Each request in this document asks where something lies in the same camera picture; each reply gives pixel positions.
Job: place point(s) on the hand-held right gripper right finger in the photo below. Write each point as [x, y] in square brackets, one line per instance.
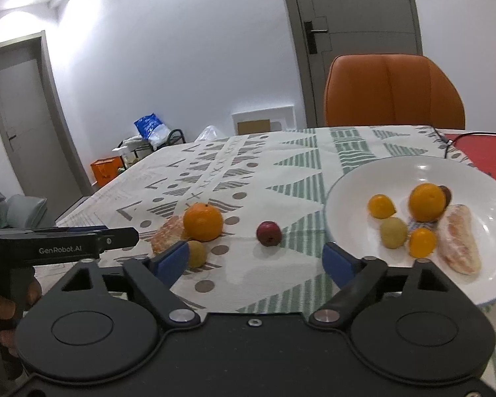
[339, 262]

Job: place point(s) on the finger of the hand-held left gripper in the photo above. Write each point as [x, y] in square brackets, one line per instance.
[120, 238]

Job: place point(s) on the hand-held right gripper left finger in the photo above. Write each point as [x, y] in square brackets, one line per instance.
[171, 262]

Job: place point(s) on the tan round longan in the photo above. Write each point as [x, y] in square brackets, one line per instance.
[196, 254]
[393, 233]

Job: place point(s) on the white round plate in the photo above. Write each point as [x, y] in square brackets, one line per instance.
[355, 198]

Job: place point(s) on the small orange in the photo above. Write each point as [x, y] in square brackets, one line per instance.
[422, 242]
[381, 206]

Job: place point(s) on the red plum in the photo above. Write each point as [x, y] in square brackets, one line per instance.
[448, 194]
[268, 233]

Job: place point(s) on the medium orange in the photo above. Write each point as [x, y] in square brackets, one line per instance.
[428, 202]

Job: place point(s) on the peeled pomelo segment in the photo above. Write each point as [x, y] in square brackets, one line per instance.
[458, 242]
[165, 238]

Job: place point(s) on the person's left hand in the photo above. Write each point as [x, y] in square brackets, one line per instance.
[0, 308]

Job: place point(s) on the grey sofa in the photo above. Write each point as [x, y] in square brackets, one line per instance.
[20, 211]

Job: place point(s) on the large orange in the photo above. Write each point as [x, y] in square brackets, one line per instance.
[203, 222]

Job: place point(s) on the orange box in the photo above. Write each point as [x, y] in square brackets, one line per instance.
[106, 171]

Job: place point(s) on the patterned white green tablecloth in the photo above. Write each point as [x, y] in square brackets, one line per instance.
[272, 182]

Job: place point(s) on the blue white plastic bag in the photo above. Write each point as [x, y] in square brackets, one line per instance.
[151, 128]

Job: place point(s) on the plain grey door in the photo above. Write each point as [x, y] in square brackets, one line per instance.
[29, 120]

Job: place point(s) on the clear plastic bag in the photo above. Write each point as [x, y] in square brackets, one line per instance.
[208, 133]

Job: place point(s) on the orange leather chair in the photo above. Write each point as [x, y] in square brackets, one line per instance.
[392, 91]

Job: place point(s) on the orange cartoon mat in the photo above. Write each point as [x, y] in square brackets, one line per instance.
[483, 153]

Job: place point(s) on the grey door with lock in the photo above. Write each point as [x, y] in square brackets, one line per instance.
[355, 4]

